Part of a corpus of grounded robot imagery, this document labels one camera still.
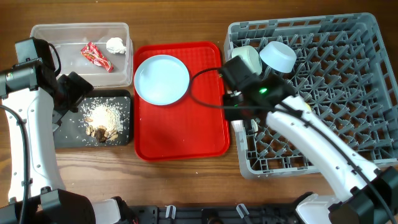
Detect grey dishwasher rack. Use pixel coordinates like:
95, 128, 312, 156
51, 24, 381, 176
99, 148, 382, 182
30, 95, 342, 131
224, 12, 397, 167

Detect small light blue bowl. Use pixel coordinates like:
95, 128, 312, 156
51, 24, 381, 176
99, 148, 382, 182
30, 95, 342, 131
259, 41, 297, 73

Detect rice and peanut scraps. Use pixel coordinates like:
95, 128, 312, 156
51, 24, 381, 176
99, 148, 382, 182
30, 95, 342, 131
78, 96, 131, 146

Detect black plastic tray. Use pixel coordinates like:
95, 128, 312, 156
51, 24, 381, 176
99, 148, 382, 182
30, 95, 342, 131
53, 90, 132, 149

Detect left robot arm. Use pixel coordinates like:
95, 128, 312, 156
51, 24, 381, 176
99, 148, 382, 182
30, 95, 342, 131
1, 60, 132, 223

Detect white napkin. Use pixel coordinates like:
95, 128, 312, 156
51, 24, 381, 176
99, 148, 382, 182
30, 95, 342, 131
106, 37, 127, 54

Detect red snack wrapper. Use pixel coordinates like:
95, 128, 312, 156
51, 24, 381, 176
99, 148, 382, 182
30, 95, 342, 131
80, 42, 114, 72

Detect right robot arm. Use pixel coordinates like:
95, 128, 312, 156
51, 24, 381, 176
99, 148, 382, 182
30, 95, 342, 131
226, 77, 397, 223

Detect mint green bowl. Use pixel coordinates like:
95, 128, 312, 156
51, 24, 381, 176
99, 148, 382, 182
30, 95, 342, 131
231, 45, 262, 76

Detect light blue plate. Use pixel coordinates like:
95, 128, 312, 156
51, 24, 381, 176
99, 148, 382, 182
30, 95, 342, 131
134, 55, 190, 106

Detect red serving tray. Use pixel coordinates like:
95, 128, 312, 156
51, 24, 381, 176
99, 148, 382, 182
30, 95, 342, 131
133, 41, 230, 162

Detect clear plastic bin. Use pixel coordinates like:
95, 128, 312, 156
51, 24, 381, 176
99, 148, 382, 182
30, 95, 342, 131
30, 22, 133, 88

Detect white plastic spoon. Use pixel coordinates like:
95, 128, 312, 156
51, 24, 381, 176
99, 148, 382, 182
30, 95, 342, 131
251, 119, 259, 133

